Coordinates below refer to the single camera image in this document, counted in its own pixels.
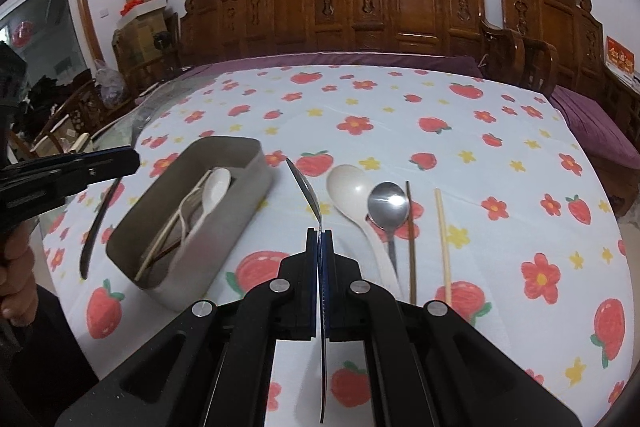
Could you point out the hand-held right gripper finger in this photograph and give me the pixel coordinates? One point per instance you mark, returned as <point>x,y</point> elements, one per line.
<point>314,287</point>
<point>326,287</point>

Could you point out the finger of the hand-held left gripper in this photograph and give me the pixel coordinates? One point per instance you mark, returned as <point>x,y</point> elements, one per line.
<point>75,169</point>

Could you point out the dark slender metal utensil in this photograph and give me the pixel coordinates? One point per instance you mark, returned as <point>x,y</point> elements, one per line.
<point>100,227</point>

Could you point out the dark wooden chopstick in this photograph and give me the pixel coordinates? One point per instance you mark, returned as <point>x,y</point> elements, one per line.
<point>411,247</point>
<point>170,247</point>

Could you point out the metal spoon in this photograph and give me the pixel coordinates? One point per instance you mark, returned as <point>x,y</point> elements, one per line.
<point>307,192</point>
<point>387,202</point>

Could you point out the large white spoon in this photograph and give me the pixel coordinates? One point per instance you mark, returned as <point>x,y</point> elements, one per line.
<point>345,192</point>

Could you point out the grey metal box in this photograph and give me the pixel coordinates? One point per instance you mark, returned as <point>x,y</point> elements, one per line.
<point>215,252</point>

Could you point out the light wooden chopstick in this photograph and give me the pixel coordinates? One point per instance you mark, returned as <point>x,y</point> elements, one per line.
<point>165,237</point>
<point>443,247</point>

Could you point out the white plastic fork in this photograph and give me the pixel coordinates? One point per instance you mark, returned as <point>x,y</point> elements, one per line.
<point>192,202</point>

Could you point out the small white spoon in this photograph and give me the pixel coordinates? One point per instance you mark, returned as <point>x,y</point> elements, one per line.
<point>216,189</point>

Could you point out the person's left hand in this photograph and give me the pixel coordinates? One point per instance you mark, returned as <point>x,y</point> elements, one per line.
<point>20,282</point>

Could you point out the cream rectangular block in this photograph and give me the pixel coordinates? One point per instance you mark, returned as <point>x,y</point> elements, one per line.
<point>83,143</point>

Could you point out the red window decoration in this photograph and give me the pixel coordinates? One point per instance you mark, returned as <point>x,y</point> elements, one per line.
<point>27,34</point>

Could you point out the wooden chair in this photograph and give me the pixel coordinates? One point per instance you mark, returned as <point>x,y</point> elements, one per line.
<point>75,112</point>

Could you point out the clear plastic bag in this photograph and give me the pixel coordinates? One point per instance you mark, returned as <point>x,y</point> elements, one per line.
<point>110,87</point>

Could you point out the large brown cardboard boxes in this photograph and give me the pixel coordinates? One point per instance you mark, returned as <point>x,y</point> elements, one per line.
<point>137,42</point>

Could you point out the red cloth item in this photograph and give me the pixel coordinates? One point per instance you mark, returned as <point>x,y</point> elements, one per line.
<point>131,7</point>

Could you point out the white flat box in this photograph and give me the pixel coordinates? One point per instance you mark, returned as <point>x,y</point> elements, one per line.
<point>150,14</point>

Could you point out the black electric fan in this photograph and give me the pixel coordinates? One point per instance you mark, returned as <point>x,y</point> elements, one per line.
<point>162,44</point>

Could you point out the person's dark clothing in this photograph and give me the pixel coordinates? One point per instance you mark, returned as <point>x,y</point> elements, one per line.
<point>55,347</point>

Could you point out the strawberry print tablecloth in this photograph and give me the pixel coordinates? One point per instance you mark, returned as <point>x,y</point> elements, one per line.
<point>450,132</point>

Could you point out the long purple sofa cushion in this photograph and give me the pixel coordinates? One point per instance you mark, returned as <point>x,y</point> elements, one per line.
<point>350,58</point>

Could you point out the carved wooden sofa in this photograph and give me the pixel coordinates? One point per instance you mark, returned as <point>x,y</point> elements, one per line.
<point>415,7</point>

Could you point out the square purple seat cushion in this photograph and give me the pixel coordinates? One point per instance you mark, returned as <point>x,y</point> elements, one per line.
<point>595,122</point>

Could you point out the carved wooden armchair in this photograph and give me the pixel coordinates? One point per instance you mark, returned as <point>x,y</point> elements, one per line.
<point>555,12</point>

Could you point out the wooden side table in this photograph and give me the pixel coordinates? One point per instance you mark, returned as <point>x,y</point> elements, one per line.
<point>625,87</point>

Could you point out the red gift box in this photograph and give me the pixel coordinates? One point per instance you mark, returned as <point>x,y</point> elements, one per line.
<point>620,54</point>

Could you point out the glass door with wooden frame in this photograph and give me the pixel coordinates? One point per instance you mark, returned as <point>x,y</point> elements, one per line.
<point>45,22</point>

